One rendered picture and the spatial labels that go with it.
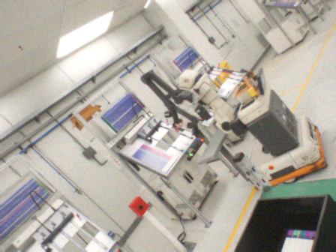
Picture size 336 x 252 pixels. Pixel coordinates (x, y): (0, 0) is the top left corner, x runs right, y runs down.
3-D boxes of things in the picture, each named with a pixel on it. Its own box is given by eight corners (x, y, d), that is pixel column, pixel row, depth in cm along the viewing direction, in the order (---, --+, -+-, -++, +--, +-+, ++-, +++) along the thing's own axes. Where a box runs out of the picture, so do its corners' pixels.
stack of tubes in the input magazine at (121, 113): (144, 107, 322) (129, 91, 318) (117, 132, 293) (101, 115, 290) (140, 110, 332) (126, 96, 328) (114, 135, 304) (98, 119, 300)
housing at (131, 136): (155, 122, 332) (153, 114, 322) (131, 146, 304) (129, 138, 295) (151, 120, 336) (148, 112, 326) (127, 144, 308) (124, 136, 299)
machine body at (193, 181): (221, 178, 332) (190, 145, 323) (195, 222, 293) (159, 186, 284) (194, 183, 385) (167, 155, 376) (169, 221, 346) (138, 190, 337)
